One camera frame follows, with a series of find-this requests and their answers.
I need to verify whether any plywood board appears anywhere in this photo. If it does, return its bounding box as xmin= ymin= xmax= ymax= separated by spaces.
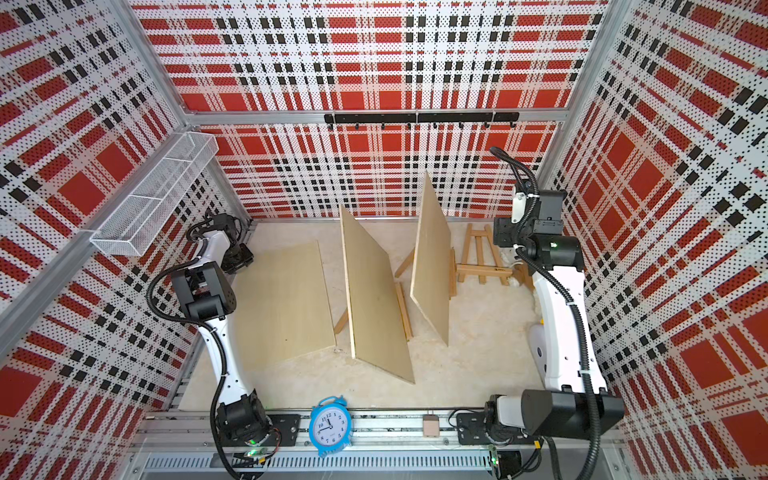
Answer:
xmin=410 ymin=173 xmax=452 ymax=345
xmin=340 ymin=208 xmax=415 ymax=384
xmin=232 ymin=241 xmax=336 ymax=370

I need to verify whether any wooden easel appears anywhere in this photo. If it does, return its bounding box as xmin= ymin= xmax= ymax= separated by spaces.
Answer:
xmin=333 ymin=282 xmax=414 ymax=341
xmin=394 ymin=248 xmax=457 ymax=298
xmin=455 ymin=224 xmax=514 ymax=286

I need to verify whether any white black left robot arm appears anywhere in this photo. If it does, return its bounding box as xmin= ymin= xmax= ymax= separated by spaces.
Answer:
xmin=145 ymin=213 xmax=273 ymax=445

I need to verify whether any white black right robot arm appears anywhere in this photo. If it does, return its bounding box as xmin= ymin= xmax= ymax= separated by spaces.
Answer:
xmin=484 ymin=190 xmax=625 ymax=479

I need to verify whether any white teddy bear brown hoodie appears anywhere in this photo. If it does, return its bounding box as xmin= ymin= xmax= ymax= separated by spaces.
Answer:
xmin=512 ymin=262 xmax=535 ymax=293

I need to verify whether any blue alarm clock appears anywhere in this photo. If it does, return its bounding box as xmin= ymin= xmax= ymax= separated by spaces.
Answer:
xmin=308 ymin=396 xmax=352 ymax=458

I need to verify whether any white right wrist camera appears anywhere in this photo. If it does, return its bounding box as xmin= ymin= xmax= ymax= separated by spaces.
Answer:
xmin=511 ymin=191 xmax=539 ymax=224

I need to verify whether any white wire mesh basket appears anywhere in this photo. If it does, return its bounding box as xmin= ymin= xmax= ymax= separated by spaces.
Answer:
xmin=90 ymin=132 xmax=218 ymax=257

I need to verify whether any black hook rail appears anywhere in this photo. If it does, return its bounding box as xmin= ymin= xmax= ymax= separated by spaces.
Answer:
xmin=324 ymin=111 xmax=521 ymax=128

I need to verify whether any small beige box on rail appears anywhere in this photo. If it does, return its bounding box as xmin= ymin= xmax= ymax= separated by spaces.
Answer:
xmin=422 ymin=414 xmax=441 ymax=438

